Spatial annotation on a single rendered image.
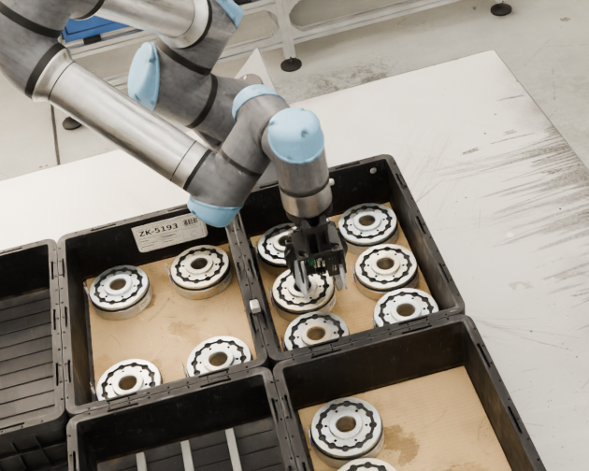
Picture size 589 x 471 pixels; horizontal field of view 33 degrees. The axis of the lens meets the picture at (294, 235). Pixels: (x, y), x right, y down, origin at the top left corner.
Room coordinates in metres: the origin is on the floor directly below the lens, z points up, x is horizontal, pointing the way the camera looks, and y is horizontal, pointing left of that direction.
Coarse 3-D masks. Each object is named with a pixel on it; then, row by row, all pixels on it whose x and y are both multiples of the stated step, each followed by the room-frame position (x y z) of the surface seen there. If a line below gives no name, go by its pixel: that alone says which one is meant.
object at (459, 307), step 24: (336, 168) 1.33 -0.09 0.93; (408, 192) 1.23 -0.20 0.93; (240, 216) 1.25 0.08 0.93; (240, 240) 1.19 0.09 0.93; (432, 240) 1.11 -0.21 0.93; (456, 288) 1.00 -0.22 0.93; (264, 312) 1.04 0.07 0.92; (456, 312) 0.95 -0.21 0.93; (264, 336) 0.98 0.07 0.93; (360, 336) 0.94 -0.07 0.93
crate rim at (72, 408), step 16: (176, 208) 1.31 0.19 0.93; (112, 224) 1.30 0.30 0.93; (128, 224) 1.29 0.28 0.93; (64, 240) 1.28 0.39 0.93; (64, 256) 1.24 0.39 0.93; (240, 256) 1.16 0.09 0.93; (64, 272) 1.22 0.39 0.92; (240, 272) 1.13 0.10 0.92; (64, 288) 1.16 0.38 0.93; (240, 288) 1.08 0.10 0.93; (64, 304) 1.13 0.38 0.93; (64, 320) 1.09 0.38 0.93; (256, 320) 1.01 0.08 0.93; (64, 336) 1.06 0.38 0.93; (256, 336) 0.98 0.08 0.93; (64, 352) 1.02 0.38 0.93; (256, 352) 0.95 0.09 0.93; (64, 368) 0.99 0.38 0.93; (224, 368) 0.93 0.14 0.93; (240, 368) 0.92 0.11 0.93; (160, 384) 0.92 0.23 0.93; (176, 384) 0.92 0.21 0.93; (112, 400) 0.91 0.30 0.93; (128, 400) 0.91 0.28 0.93
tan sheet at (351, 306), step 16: (336, 224) 1.30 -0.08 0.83; (256, 240) 1.30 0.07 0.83; (400, 240) 1.22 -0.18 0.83; (256, 256) 1.25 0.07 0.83; (352, 256) 1.21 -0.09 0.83; (272, 288) 1.17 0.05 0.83; (336, 288) 1.14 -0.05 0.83; (352, 288) 1.13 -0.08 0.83; (416, 288) 1.11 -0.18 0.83; (336, 304) 1.11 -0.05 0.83; (352, 304) 1.10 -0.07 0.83; (368, 304) 1.09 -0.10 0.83; (352, 320) 1.06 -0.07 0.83; (368, 320) 1.06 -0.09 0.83
